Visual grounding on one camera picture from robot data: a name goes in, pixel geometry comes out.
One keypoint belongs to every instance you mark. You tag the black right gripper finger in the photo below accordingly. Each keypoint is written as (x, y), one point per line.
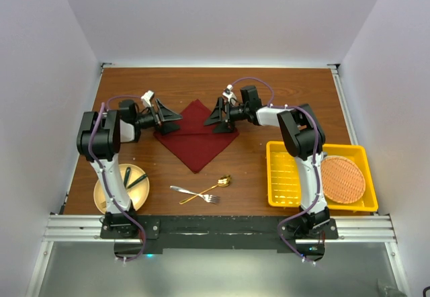
(217, 113)
(224, 127)

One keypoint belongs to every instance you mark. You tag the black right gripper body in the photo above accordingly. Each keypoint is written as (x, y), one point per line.
(231, 112)

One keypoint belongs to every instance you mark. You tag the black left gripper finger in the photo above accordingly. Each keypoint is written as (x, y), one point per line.
(167, 127)
(165, 114)

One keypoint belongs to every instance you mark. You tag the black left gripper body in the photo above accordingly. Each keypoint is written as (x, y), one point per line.
(154, 118)

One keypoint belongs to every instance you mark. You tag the dark red cloth napkin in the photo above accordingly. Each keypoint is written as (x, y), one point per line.
(194, 144)

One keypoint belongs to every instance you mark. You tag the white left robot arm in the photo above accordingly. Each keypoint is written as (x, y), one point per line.
(99, 140)

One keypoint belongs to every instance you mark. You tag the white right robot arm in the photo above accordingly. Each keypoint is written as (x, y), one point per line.
(303, 139)

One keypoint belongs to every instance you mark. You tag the gold spoon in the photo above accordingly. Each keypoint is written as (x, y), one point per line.
(224, 181)

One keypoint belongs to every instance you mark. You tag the silver fork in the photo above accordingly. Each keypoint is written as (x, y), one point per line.
(206, 197)

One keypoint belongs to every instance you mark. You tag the yellow plastic tray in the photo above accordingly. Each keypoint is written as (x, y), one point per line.
(283, 183)

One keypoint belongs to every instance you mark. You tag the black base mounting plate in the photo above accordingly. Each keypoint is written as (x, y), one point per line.
(153, 234)

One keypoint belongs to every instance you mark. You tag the orange woven round mat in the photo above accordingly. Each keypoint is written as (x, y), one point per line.
(342, 180)

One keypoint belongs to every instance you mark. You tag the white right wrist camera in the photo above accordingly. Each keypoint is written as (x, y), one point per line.
(229, 95)

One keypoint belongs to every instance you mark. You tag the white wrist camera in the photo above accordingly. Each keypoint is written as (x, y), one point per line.
(229, 95)
(147, 98)

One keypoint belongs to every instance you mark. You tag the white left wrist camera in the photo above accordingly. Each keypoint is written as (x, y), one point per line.
(147, 98)

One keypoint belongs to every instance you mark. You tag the green handled gold utensil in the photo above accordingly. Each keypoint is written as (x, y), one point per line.
(126, 176)
(137, 181)

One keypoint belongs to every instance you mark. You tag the aluminium right side rail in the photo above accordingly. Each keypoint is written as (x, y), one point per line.
(340, 92)

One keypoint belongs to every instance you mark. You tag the aluminium rail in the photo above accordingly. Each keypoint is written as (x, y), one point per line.
(351, 229)
(340, 92)

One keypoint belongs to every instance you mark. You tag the aluminium front rail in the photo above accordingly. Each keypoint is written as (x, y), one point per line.
(351, 229)

